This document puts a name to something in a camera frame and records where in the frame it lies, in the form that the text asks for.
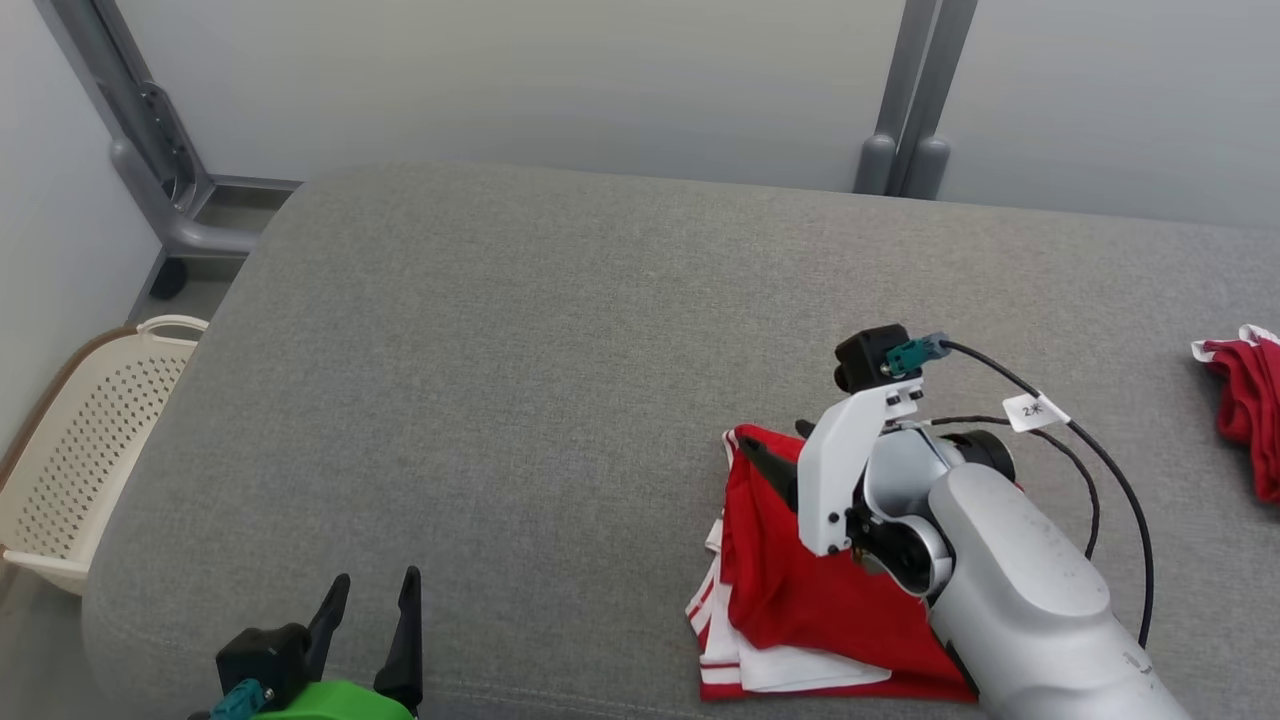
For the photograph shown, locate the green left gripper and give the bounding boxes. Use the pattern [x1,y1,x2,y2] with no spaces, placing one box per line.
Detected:
[250,566,424,720]

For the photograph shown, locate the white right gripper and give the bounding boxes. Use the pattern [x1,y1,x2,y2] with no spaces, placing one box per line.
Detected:
[737,378,926,558]

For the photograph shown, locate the cream perforated laundry basket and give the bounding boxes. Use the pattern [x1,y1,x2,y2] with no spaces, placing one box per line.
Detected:
[0,315,209,598]

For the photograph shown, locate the grey double metal post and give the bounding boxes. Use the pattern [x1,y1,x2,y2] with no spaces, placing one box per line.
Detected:
[853,0,979,201]

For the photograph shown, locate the red white basketball jersey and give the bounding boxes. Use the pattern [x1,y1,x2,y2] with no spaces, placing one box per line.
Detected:
[685,424,1021,703]

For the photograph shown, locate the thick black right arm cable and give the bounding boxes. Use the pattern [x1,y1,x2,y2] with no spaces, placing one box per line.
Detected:
[940,340,1157,651]

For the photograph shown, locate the red basketball shorts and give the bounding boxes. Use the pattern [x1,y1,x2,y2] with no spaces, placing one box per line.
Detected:
[1190,324,1280,503]

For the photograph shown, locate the grey metal frame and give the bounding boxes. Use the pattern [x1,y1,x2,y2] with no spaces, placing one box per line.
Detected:
[35,0,303,258]

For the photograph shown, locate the white cable label tag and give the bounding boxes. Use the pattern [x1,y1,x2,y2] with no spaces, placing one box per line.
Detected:
[1002,392,1072,434]

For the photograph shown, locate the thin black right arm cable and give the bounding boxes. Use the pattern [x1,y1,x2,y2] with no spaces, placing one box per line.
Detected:
[900,414,1102,561]

